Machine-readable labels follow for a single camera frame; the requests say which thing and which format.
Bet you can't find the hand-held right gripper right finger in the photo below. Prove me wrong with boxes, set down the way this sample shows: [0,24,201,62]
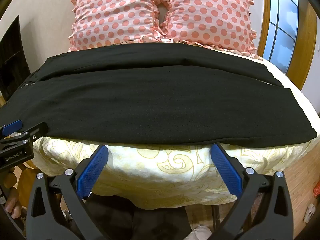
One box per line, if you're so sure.
[210,143,294,240]

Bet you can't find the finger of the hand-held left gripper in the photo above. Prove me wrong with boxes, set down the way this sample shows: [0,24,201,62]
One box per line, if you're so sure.
[0,119,23,137]
[0,122,48,145]

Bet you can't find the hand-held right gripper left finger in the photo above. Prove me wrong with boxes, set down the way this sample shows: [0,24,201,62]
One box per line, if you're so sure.
[26,144,109,240]

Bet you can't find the black pants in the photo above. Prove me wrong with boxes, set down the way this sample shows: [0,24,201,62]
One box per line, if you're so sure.
[0,42,318,146]

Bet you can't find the person's left hand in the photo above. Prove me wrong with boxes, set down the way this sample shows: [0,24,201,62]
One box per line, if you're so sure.
[3,166,25,219]

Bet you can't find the person's dark clothing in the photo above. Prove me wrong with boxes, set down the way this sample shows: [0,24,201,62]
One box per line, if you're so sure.
[85,194,193,240]

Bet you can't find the yellow patterned bed sheet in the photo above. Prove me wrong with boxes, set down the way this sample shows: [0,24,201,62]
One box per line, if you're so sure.
[32,51,317,210]

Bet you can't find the white cutout object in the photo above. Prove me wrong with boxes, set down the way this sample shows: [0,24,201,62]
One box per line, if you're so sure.
[304,204,317,222]

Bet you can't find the pink polka dot pillow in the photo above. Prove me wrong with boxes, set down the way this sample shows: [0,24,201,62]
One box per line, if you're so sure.
[68,0,167,52]
[155,0,258,55]

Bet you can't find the wooden framed window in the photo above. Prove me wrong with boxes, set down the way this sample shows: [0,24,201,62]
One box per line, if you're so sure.
[256,0,318,90]

